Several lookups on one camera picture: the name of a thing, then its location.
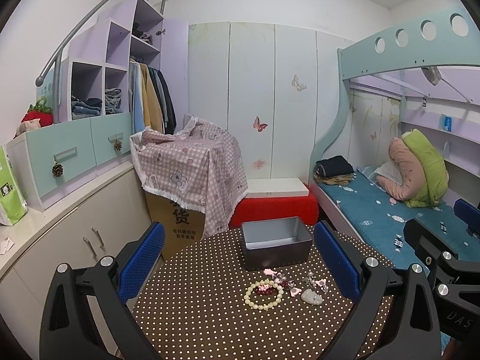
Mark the red strawberry plush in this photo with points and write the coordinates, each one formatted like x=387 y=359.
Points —
x=39 y=115

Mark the folded dark clothes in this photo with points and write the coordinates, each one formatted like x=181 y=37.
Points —
x=333 y=171

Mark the white wardrobe with butterflies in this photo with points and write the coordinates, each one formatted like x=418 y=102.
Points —
x=273 y=87

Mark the pine cone ornament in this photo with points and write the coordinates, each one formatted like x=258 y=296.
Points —
x=57 y=170
x=118 y=145

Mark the teal bunk bed frame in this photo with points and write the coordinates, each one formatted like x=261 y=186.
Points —
x=420 y=75

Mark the green paper bag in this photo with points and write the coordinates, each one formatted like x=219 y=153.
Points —
x=12 y=203

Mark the pink pillow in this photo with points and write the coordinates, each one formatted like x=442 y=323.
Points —
x=412 y=176

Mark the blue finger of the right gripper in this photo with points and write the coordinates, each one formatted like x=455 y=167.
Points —
x=468 y=214

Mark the grey metal handrail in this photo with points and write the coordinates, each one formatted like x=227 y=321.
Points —
x=63 y=41

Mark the white jade pendant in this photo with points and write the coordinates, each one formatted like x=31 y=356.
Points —
x=311 y=297

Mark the dark metal tin box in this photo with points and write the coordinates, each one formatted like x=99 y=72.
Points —
x=275 y=243

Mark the blue bed sheet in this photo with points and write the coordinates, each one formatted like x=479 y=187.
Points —
x=379 y=220

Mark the folded jeans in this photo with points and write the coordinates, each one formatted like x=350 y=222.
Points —
x=90 y=107

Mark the pink hair clip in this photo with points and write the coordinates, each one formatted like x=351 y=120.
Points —
x=294 y=291

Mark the beige cabinet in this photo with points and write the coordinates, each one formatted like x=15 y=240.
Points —
x=94 y=221

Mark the pink checked cloth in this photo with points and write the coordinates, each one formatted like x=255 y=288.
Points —
x=199 y=168

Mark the red ottoman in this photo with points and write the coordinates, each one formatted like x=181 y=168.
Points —
x=257 y=209

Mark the brown polka dot tablecloth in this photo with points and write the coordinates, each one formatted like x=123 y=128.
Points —
x=193 y=307

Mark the silver pearl earrings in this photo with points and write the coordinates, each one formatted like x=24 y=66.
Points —
x=316 y=284

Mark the green blanket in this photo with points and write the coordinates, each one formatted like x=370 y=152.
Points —
x=433 y=165

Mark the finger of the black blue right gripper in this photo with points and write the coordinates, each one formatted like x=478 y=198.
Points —
x=393 y=314

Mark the hanging clothes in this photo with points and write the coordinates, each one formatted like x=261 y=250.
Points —
x=150 y=102

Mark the teal drawer unit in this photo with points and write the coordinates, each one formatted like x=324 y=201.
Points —
x=84 y=147

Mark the brown cardboard box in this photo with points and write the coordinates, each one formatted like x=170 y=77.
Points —
x=182 y=227

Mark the purple shelf staircase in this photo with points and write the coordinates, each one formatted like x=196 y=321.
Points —
x=97 y=58

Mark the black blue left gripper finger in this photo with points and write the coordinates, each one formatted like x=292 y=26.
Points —
x=68 y=328

